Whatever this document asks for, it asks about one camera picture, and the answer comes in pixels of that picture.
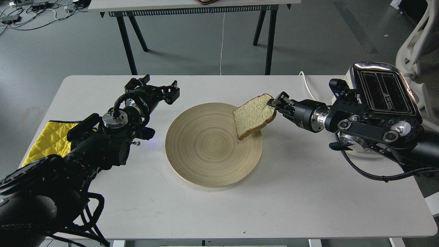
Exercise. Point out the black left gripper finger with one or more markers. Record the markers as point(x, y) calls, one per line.
point(134, 83)
point(170, 93)

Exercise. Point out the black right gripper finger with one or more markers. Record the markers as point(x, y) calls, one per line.
point(284, 109)
point(282, 100)

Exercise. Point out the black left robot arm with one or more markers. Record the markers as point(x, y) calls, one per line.
point(51, 195)

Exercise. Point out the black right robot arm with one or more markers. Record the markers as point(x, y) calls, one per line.
point(423, 160)

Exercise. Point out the white office chair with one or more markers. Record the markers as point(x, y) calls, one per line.
point(409, 53)

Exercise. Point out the yellow quilted cloth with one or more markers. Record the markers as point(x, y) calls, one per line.
point(52, 140)

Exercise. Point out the round wooden plate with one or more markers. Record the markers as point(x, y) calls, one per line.
point(202, 146)

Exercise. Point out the white chrome toaster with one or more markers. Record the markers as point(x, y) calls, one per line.
point(375, 111)

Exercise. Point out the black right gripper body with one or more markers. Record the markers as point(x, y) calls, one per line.
point(308, 114)

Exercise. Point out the white background table black legs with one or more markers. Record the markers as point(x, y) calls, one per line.
point(120, 9)

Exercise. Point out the slice of white bread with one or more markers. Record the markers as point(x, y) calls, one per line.
point(253, 115)

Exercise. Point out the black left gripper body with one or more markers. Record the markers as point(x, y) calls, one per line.
point(149, 96)

